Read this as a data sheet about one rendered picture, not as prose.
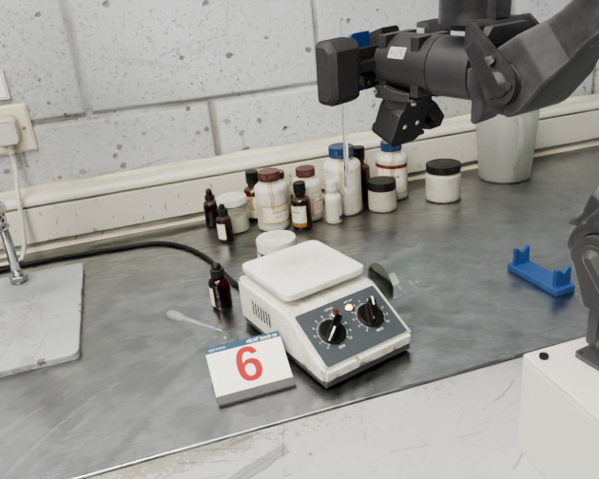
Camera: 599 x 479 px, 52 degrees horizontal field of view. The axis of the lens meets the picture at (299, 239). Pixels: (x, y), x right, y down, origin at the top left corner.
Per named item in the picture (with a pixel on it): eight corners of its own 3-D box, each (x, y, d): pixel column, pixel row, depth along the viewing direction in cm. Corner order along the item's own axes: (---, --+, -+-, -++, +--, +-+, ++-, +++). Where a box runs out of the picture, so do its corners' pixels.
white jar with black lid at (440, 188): (456, 204, 116) (457, 169, 113) (421, 202, 119) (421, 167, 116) (463, 193, 122) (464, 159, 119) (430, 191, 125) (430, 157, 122)
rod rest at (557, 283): (575, 291, 83) (578, 267, 82) (555, 297, 82) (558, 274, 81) (525, 263, 92) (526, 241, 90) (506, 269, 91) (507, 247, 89)
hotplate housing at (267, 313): (414, 350, 74) (413, 292, 71) (325, 393, 68) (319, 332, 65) (312, 285, 91) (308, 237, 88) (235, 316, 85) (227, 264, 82)
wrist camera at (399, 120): (409, 92, 59) (407, 157, 62) (455, 78, 63) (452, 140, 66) (364, 84, 63) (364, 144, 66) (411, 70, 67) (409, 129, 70)
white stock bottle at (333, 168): (362, 202, 122) (358, 139, 117) (363, 216, 115) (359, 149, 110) (326, 204, 123) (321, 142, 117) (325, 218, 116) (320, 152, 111)
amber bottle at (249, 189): (250, 215, 121) (244, 167, 117) (269, 215, 120) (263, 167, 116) (244, 221, 118) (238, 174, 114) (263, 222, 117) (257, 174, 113)
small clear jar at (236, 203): (222, 224, 118) (218, 192, 115) (252, 222, 117) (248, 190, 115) (218, 236, 113) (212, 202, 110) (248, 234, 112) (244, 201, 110)
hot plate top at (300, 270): (367, 272, 76) (367, 265, 76) (286, 304, 71) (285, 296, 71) (314, 243, 86) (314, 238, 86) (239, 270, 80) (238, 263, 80)
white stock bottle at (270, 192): (252, 226, 116) (245, 171, 111) (280, 218, 118) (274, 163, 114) (268, 235, 111) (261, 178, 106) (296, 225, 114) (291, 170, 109)
